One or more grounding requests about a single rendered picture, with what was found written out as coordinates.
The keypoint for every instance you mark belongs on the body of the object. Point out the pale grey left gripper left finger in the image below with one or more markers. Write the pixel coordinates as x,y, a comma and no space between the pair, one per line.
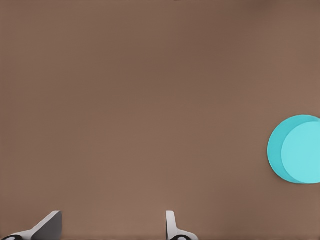
47,226

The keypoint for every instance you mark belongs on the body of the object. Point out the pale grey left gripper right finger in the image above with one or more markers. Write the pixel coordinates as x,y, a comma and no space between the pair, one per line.
172,227

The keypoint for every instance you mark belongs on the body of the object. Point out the blue plate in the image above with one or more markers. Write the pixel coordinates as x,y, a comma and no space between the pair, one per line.
297,152

